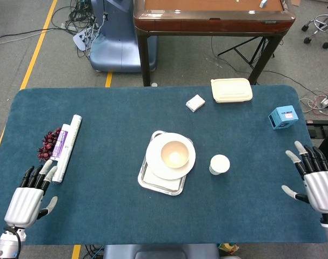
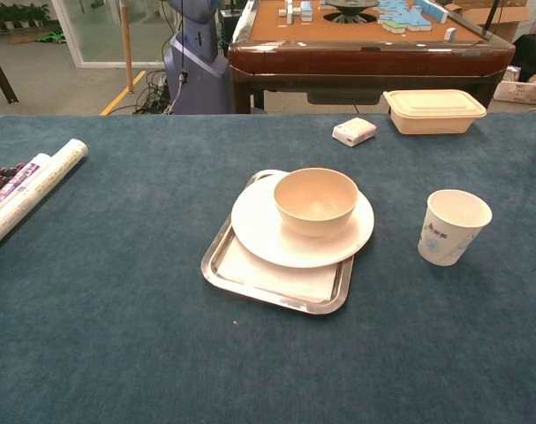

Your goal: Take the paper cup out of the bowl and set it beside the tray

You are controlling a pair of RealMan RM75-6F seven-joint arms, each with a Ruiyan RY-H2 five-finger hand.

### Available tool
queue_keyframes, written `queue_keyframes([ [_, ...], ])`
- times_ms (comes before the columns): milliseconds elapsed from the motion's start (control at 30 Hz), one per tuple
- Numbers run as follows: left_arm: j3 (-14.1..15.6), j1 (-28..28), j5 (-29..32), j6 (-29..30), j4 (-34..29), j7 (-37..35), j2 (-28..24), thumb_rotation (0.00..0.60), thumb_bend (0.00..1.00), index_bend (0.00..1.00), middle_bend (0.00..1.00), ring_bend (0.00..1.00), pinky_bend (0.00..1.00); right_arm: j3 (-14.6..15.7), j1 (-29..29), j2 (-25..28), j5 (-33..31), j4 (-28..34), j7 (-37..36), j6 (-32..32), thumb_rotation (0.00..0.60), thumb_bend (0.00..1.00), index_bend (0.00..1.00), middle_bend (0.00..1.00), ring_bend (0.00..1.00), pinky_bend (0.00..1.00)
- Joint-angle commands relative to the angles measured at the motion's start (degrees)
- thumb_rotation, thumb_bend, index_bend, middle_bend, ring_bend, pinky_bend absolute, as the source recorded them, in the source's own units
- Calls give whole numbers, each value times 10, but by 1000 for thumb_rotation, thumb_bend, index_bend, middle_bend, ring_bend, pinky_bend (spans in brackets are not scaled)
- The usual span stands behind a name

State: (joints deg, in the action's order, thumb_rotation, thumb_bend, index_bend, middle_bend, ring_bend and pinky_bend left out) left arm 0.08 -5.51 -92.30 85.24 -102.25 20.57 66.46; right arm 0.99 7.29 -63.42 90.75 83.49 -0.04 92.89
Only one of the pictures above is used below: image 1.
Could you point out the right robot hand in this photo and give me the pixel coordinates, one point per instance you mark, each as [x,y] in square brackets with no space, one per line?
[320,189]

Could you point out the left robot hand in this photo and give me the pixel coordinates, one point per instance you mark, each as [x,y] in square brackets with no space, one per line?
[24,205]

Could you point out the white printed paper cup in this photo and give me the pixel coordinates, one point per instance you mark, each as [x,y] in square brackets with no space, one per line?
[220,163]

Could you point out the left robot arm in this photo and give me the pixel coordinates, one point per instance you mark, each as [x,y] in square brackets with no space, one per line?
[4,245]

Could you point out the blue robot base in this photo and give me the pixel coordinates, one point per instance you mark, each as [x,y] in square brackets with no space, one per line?
[117,54]

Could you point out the bunch of red grapes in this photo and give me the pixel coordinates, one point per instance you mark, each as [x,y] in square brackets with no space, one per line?
[46,147]

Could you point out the purple and white wrap box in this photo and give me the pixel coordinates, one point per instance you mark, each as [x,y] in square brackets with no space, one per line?
[59,145]

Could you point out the white wrap roll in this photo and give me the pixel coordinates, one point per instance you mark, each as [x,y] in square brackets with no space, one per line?
[70,143]

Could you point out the small blue cardboard box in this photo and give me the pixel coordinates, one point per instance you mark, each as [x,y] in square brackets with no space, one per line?
[284,117]

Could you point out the blue table cloth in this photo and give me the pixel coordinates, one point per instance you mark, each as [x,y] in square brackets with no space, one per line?
[112,215]

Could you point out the cream lidded food container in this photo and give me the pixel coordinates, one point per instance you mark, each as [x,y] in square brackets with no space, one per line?
[231,90]

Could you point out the stainless steel tray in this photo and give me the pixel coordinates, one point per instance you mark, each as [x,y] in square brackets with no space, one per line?
[159,188]

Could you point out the white round plate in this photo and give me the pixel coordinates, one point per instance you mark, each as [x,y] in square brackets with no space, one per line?
[154,162]

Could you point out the grey blue robot torso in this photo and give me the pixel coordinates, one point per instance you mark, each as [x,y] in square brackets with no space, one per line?
[158,252]

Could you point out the white paper napkin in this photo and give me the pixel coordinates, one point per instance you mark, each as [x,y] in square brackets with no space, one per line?
[166,184]

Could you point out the cream bowl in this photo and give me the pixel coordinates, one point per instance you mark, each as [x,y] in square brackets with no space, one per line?
[174,155]

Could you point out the white tissue pack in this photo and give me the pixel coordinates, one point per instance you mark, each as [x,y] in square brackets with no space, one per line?
[195,103]

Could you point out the office chair wheel base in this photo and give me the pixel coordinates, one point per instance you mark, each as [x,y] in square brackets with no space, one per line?
[319,23]

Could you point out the single blue mahjong tile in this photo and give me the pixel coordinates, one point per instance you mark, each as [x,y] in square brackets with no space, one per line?
[263,3]

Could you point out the brown mahjong table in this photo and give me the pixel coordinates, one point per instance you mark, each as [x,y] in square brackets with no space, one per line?
[207,24]

